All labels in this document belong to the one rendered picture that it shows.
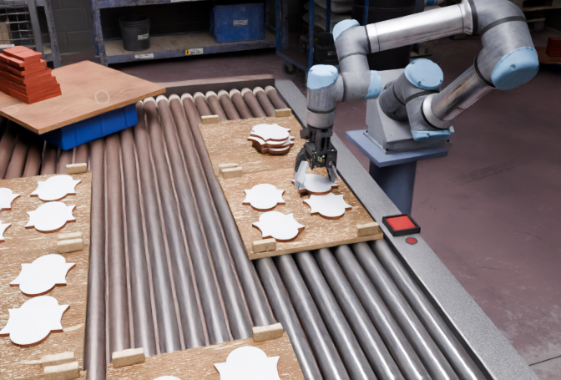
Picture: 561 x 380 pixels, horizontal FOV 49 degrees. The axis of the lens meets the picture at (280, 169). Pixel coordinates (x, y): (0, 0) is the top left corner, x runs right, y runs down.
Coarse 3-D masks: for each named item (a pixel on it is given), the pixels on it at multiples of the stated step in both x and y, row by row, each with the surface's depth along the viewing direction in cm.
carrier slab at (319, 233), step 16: (256, 176) 182; (272, 176) 182; (288, 176) 182; (224, 192) 173; (240, 192) 173; (288, 192) 173; (304, 192) 173; (336, 192) 173; (240, 208) 165; (288, 208) 165; (304, 208) 165; (352, 208) 165; (240, 224) 158; (304, 224) 158; (320, 224) 158; (336, 224) 158; (352, 224) 158; (256, 240) 152; (304, 240) 152; (320, 240) 152; (336, 240) 152; (352, 240) 153; (368, 240) 154; (256, 256) 147
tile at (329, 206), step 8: (304, 200) 167; (312, 200) 167; (320, 200) 167; (328, 200) 167; (336, 200) 167; (312, 208) 163; (320, 208) 163; (328, 208) 163; (336, 208) 163; (344, 208) 163; (328, 216) 160; (336, 216) 160
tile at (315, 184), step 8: (312, 176) 179; (320, 176) 179; (328, 176) 179; (304, 184) 173; (312, 184) 173; (320, 184) 173; (328, 184) 173; (312, 192) 169; (320, 192) 168; (328, 192) 170
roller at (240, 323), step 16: (176, 96) 246; (176, 112) 231; (176, 128) 223; (192, 144) 206; (192, 160) 195; (192, 176) 186; (208, 192) 178; (208, 208) 168; (208, 224) 162; (208, 240) 157; (224, 256) 148; (224, 272) 143; (224, 288) 138; (240, 304) 133; (240, 320) 128; (240, 336) 124
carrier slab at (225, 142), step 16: (208, 128) 214; (224, 128) 214; (240, 128) 214; (288, 128) 214; (208, 144) 201; (224, 144) 201; (240, 144) 201; (224, 160) 191; (240, 160) 191; (256, 160) 191; (272, 160) 191; (288, 160) 191
